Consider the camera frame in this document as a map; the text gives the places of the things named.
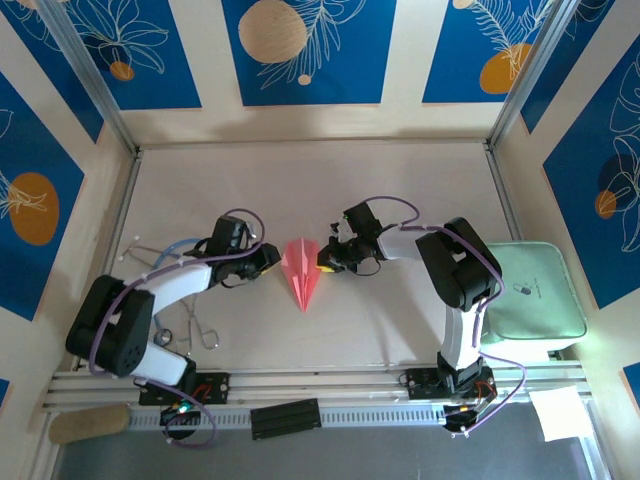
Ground pink paper sheet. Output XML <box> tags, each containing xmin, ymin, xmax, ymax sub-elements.
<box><xmin>281</xmin><ymin>238</ymin><xmax>321</xmax><ymax>314</ymax></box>

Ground silver metal forceps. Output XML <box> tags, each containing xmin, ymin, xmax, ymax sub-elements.
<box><xmin>178</xmin><ymin>294</ymin><xmax>220</xmax><ymax>350</ymax></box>

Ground blue tube stethoscope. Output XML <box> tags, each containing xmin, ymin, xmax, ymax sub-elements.
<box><xmin>119</xmin><ymin>234</ymin><xmax>201</xmax><ymax>347</ymax></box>

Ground black ribbed block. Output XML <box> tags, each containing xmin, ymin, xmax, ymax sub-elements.
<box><xmin>249</xmin><ymin>398</ymin><xmax>321</xmax><ymax>441</ymax></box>

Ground mint green zip pouch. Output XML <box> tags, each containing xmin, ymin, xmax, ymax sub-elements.
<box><xmin>484</xmin><ymin>241</ymin><xmax>587</xmax><ymax>351</ymax></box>

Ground oval cork block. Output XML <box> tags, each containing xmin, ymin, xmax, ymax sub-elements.
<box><xmin>48</xmin><ymin>404</ymin><xmax>131</xmax><ymax>445</ymax></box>

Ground white paper note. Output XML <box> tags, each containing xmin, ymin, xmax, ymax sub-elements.
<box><xmin>528</xmin><ymin>384</ymin><xmax>592</xmax><ymax>443</ymax></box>

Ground aluminium mounting rail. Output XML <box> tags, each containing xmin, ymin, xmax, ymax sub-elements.
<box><xmin>42</xmin><ymin>362</ymin><xmax>599</xmax><ymax>414</ymax></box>

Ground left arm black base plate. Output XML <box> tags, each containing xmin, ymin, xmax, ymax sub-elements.
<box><xmin>137</xmin><ymin>372</ymin><xmax>231</xmax><ymax>406</ymax></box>

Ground aluminium table edge rail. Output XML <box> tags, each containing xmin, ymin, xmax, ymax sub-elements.
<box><xmin>484</xmin><ymin>144</ymin><xmax>524</xmax><ymax>246</ymax></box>
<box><xmin>73</xmin><ymin>149</ymin><xmax>144</xmax><ymax>371</ymax></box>

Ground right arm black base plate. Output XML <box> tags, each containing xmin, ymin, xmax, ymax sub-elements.
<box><xmin>407</xmin><ymin>367</ymin><xmax>496</xmax><ymax>401</ymax></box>

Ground grey slotted cable duct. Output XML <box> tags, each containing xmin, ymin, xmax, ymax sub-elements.
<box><xmin>128</xmin><ymin>404</ymin><xmax>451</xmax><ymax>431</ymax></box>

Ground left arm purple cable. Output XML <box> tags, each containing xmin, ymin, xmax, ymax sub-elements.
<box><xmin>88</xmin><ymin>208</ymin><xmax>266</xmax><ymax>449</ymax></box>

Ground blue floral wall panel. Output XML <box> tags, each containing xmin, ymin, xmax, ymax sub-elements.
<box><xmin>0</xmin><ymin>0</ymin><xmax>106</xmax><ymax>145</ymax></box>
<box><xmin>0</xmin><ymin>72</ymin><xmax>86</xmax><ymax>321</ymax></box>
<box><xmin>221</xmin><ymin>0</ymin><xmax>398</xmax><ymax>107</ymax></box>
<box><xmin>519</xmin><ymin>0</ymin><xmax>619</xmax><ymax>135</ymax></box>
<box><xmin>422</xmin><ymin>0</ymin><xmax>556</xmax><ymax>105</ymax></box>
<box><xmin>64</xmin><ymin>0</ymin><xmax>203</xmax><ymax>111</ymax></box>
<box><xmin>542</xmin><ymin>49</ymin><xmax>640</xmax><ymax>309</ymax></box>

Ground aluminium frame post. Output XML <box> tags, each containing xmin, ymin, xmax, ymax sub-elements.
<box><xmin>37</xmin><ymin>0</ymin><xmax>140</xmax><ymax>156</ymax></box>
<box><xmin>487</xmin><ymin>0</ymin><xmax>584</xmax><ymax>151</ymax></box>

